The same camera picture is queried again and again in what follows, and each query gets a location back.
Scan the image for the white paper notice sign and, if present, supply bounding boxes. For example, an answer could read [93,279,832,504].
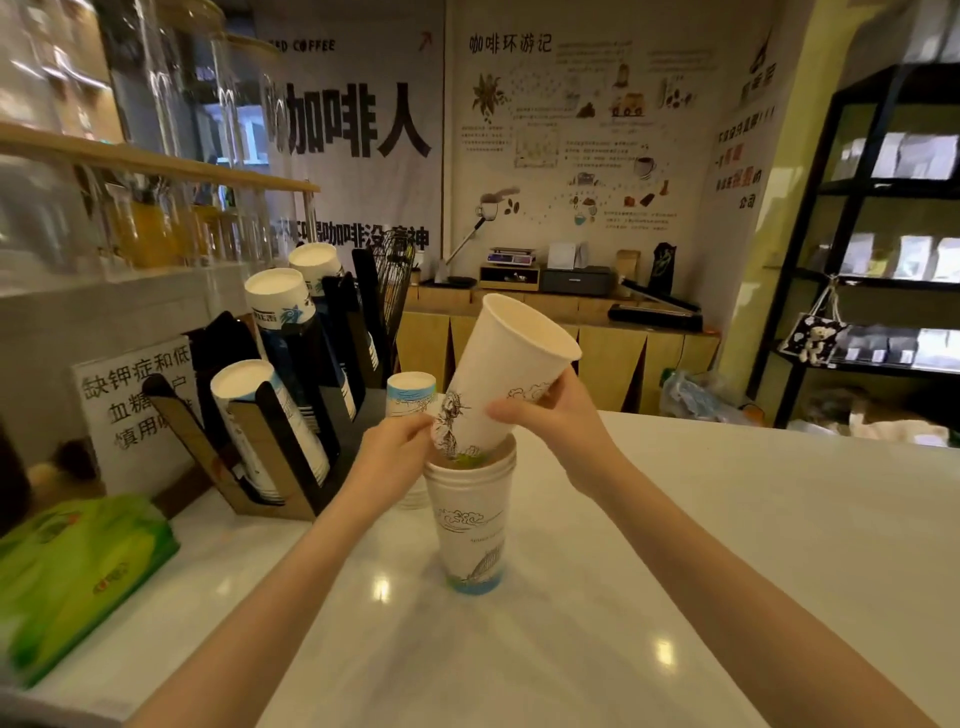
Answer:
[72,336,202,498]

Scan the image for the person's right hand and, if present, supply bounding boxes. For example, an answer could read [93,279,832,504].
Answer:
[485,365,615,498]

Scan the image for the beige cloth bag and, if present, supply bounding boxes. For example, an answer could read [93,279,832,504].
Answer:
[846,403,952,449]

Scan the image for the crumpled clear plastic bags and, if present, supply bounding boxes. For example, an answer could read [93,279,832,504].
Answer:
[659,367,760,426]

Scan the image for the black metal shelf rack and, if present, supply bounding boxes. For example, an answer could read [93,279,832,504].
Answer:
[745,62,960,430]

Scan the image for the black wire whisk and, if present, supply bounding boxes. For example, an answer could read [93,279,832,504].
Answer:
[369,230,418,335]

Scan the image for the black printer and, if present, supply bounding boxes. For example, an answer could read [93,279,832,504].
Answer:
[539,265,613,296]

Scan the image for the black and cardboard cup holder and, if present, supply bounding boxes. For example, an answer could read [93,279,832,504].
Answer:
[141,247,423,523]

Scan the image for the illustrated coffee wall poster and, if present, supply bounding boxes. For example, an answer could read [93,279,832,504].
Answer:
[445,0,725,262]

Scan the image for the row of dark packets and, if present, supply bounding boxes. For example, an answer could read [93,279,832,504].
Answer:
[831,324,960,370]

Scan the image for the wooden shelf board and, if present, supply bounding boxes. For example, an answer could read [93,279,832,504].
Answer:
[0,122,321,196]

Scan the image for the person's left hand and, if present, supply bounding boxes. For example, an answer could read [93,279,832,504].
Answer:
[351,411,437,511]

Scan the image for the person's right forearm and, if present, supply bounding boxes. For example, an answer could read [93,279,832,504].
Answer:
[577,450,942,728]

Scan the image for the wooden cabinet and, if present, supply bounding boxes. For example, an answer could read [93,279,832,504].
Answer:
[395,282,723,415]

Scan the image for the black desk lamp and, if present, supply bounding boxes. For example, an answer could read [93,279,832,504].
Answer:
[434,193,502,288]

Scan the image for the row of glass jars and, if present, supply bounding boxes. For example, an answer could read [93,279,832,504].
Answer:
[0,0,301,170]

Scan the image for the upturned paper cup stack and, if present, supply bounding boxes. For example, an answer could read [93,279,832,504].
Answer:
[385,371,438,512]

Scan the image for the white banner with black letters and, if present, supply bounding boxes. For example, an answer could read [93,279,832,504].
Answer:
[253,0,445,260]

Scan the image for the tall white paper cup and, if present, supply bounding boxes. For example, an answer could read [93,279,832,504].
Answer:
[430,293,584,461]

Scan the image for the row of glass syrup bottles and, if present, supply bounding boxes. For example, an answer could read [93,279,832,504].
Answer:
[93,178,305,273]

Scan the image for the person's left forearm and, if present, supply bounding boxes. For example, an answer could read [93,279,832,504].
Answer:
[123,483,402,728]

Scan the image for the black bag sealer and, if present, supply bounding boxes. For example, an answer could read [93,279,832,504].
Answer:
[606,278,705,333]

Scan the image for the small wooden box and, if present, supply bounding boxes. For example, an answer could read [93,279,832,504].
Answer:
[477,264,542,293]

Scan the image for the row of white coffee bags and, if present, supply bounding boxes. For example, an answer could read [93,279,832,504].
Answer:
[834,232,960,284]
[831,132,960,182]

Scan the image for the sleeve of white paper cups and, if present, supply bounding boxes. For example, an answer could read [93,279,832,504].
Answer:
[288,241,381,370]
[243,267,358,423]
[210,359,332,505]

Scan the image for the narrow white wall poster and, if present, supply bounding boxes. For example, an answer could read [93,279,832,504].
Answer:
[701,26,785,222]

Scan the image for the hanging bag with teddy bear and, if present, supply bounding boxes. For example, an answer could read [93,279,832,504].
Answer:
[777,281,849,366]

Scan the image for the green tissue packet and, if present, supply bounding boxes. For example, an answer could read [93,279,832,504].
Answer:
[0,492,182,690]

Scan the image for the stack of printed paper cups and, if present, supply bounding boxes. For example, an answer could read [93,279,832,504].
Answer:
[422,436,519,597]

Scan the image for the black coffee bag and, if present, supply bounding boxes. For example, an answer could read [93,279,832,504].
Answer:
[648,241,679,298]

